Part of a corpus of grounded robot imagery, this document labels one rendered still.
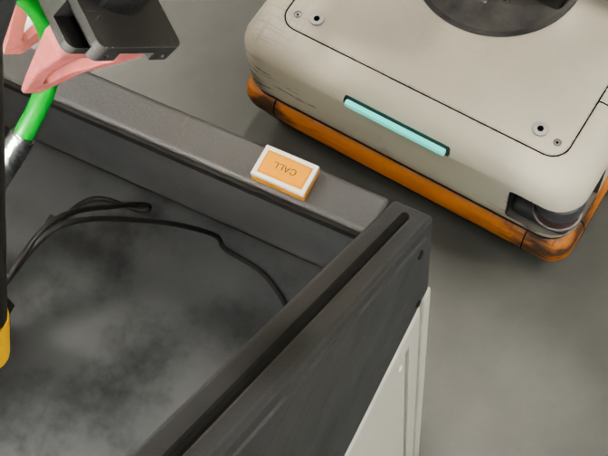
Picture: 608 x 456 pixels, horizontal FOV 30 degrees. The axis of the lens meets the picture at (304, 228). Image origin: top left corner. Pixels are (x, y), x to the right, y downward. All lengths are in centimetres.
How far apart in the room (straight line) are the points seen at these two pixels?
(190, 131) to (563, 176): 85
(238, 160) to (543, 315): 104
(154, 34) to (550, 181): 112
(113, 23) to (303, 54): 118
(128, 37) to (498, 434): 131
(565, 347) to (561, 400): 9
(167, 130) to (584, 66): 96
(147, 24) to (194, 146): 32
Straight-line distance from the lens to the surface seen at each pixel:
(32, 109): 76
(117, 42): 65
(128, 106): 101
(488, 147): 174
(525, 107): 177
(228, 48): 218
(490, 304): 193
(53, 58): 67
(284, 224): 100
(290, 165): 95
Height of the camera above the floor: 180
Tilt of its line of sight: 65 degrees down
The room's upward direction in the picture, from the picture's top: 10 degrees counter-clockwise
